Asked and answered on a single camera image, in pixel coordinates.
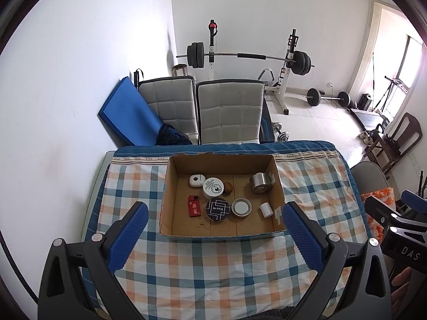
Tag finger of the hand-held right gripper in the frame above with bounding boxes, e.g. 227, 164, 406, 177
365, 196, 427, 241
401, 189, 427, 214

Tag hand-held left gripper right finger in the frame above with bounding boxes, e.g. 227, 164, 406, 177
283, 202, 392, 320

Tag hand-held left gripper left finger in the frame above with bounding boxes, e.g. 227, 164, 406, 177
38, 201, 149, 320

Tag cardboard box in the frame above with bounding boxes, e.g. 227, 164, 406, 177
159, 152, 287, 238

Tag red small box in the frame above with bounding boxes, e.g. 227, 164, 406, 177
188, 195, 201, 217

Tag black round tin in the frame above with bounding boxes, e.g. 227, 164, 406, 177
205, 198, 231, 222

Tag white round jar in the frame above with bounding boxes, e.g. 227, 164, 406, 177
202, 177, 225, 199

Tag person's right hand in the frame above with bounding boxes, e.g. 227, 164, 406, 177
390, 267, 417, 312

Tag orange white patterned cloth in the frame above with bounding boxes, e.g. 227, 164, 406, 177
360, 187, 396, 241

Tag grey chair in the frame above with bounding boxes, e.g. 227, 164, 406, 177
350, 161, 391, 201

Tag dark wooden chair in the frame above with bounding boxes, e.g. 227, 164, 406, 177
363, 113, 422, 177

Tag silver metal tin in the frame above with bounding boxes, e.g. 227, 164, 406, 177
250, 172, 276, 194

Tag checked blanket blue border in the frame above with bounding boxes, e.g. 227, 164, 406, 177
80, 140, 372, 320

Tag black treadmill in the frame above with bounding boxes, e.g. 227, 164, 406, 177
349, 75, 410, 132

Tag dark blue bundled cloth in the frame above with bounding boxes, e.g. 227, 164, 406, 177
157, 124, 192, 146

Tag short barbell black plates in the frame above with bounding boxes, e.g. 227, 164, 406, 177
306, 87, 351, 107

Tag blue foam mat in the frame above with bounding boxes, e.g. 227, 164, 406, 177
97, 77, 167, 146

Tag window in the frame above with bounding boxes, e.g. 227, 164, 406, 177
397, 35, 424, 114

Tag white padded chair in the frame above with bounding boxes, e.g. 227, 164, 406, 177
138, 77, 197, 144
196, 79, 265, 145

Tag white squat stand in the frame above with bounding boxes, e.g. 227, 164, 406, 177
206, 19, 219, 81
265, 28, 299, 115

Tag long barbell black plates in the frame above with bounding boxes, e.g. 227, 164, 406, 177
176, 42, 316, 75

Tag grey metal exercise frame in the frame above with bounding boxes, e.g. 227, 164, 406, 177
257, 68, 277, 89

